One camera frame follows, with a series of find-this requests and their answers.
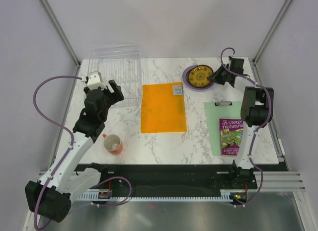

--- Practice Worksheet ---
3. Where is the yellow patterned plate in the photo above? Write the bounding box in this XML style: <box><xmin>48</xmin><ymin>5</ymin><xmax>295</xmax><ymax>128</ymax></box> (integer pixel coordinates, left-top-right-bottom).
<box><xmin>186</xmin><ymin>64</ymin><xmax>214</xmax><ymax>88</ymax></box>

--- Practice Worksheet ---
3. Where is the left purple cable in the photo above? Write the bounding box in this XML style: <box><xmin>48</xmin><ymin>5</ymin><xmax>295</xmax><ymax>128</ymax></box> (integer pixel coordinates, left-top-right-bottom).
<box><xmin>32</xmin><ymin>76</ymin><xmax>86</xmax><ymax>230</ymax></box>

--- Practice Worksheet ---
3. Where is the white wire dish rack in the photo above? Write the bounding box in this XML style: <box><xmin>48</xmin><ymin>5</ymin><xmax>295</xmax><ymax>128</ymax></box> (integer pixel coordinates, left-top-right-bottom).
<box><xmin>82</xmin><ymin>44</ymin><xmax>144</xmax><ymax>107</ymax></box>

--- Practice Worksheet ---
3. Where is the lavender plate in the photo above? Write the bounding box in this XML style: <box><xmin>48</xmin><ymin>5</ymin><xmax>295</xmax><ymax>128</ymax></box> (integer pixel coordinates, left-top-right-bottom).
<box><xmin>182</xmin><ymin>65</ymin><xmax>215</xmax><ymax>92</ymax></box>

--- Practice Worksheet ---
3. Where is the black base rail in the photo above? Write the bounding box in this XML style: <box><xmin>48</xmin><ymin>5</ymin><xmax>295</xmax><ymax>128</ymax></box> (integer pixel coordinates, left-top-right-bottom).
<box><xmin>74</xmin><ymin>163</ymin><xmax>261</xmax><ymax>198</ymax></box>

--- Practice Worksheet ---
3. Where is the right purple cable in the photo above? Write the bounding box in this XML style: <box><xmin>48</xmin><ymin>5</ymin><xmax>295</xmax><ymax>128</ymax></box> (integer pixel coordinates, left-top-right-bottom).
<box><xmin>220</xmin><ymin>47</ymin><xmax>271</xmax><ymax>208</ymax></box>

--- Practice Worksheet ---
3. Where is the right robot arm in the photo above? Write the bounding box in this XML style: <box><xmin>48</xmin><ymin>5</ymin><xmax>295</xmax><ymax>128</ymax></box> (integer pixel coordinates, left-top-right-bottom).
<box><xmin>207</xmin><ymin>57</ymin><xmax>274</xmax><ymax>189</ymax></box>

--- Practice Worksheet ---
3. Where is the white cable duct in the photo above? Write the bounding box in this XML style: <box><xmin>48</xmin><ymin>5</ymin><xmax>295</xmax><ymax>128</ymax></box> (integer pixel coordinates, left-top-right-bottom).
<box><xmin>77</xmin><ymin>190</ymin><xmax>233</xmax><ymax>202</ymax></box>

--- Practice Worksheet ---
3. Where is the mint green clipboard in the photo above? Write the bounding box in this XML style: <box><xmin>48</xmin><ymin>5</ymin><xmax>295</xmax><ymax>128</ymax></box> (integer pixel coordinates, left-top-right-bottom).
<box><xmin>204</xmin><ymin>101</ymin><xmax>241</xmax><ymax>156</ymax></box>

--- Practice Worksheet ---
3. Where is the orange mug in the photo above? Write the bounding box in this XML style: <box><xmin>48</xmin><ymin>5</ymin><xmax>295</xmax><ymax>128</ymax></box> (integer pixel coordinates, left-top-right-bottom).
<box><xmin>102</xmin><ymin>134</ymin><xmax>123</xmax><ymax>155</ymax></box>

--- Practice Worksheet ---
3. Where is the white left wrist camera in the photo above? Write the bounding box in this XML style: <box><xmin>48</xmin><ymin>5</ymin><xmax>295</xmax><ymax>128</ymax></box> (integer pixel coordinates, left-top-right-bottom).
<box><xmin>86</xmin><ymin>71</ymin><xmax>104</xmax><ymax>90</ymax></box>

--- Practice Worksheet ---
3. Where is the purple cable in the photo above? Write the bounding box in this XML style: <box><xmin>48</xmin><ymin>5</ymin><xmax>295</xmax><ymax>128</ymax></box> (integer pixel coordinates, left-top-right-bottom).
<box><xmin>220</xmin><ymin>47</ymin><xmax>271</xmax><ymax>208</ymax></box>
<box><xmin>32</xmin><ymin>76</ymin><xmax>86</xmax><ymax>230</ymax></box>

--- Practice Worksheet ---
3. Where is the purple treehouse book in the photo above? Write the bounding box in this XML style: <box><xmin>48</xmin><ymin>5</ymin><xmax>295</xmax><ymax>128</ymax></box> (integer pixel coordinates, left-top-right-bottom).
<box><xmin>219</xmin><ymin>118</ymin><xmax>243</xmax><ymax>156</ymax></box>

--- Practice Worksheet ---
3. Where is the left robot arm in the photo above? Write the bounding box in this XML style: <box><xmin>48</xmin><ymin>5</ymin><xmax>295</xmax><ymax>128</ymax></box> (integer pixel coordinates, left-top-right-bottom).
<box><xmin>25</xmin><ymin>77</ymin><xmax>124</xmax><ymax>223</ymax></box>

